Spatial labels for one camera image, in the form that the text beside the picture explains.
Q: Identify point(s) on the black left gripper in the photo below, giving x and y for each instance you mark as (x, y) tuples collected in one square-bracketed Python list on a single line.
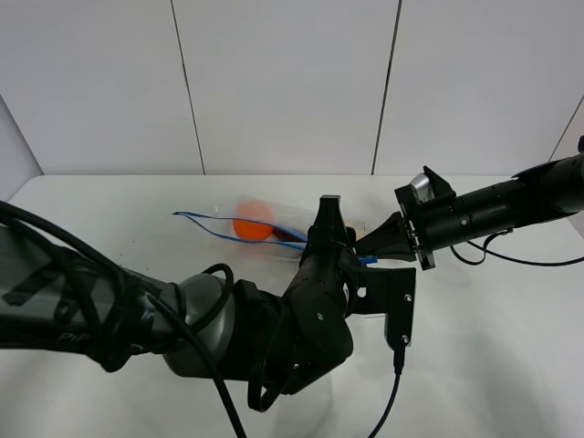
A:
[(325, 284)]

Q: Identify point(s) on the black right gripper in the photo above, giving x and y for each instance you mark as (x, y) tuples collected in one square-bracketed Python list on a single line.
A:
[(433, 226)]

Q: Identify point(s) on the clear zip bag blue seal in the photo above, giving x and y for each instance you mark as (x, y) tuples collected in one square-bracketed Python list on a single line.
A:
[(217, 222)]

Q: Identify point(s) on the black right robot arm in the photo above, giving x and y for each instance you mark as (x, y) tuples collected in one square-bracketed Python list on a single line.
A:
[(545, 193)]

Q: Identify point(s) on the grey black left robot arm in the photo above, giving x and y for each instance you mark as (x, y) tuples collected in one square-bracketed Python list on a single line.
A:
[(58, 293)]

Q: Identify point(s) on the purple eggplant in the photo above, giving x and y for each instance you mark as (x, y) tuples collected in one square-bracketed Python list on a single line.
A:
[(284, 234)]

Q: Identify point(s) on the orange fruit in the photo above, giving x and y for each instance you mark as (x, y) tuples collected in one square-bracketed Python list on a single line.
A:
[(252, 221)]

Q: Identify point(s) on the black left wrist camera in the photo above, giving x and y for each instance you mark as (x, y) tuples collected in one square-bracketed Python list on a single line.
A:
[(389, 292)]

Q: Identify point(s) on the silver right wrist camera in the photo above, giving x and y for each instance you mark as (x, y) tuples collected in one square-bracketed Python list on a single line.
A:
[(428, 186)]

